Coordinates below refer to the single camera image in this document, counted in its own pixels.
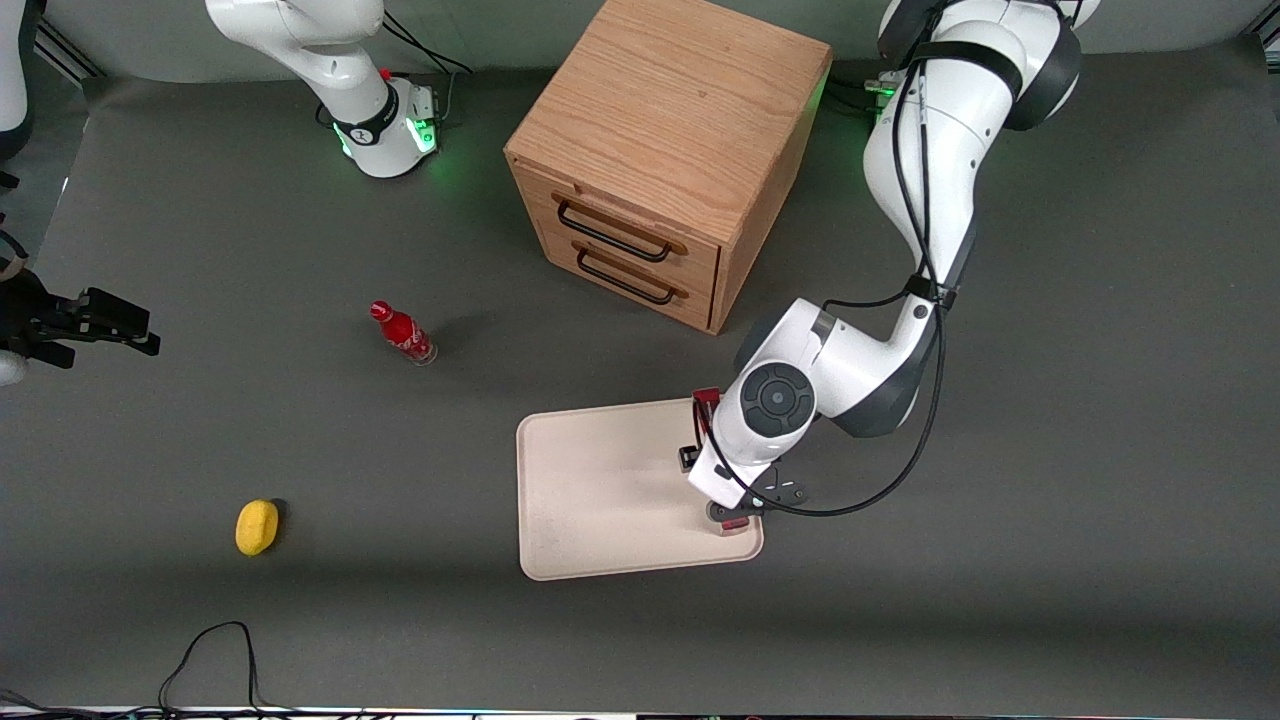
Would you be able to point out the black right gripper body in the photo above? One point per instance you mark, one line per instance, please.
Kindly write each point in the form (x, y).
(28, 315)

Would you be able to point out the red cookie box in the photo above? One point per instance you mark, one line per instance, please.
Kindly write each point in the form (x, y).
(705, 400)

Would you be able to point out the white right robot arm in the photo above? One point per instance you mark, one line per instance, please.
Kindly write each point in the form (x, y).
(380, 140)

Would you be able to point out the beige plastic tray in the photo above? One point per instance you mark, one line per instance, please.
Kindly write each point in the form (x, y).
(600, 490)

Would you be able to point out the wooden drawer front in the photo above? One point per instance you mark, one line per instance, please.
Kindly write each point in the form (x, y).
(560, 245)
(690, 262)

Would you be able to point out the yellow lemon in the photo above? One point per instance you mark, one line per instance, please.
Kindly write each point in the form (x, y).
(256, 527)

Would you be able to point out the red cola bottle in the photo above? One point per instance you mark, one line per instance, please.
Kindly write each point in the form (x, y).
(403, 332)

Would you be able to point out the wooden drawer cabinet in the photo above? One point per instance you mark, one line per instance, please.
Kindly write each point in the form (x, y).
(670, 110)

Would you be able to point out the aluminium frame rail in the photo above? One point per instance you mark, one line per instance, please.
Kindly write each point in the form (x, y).
(68, 50)

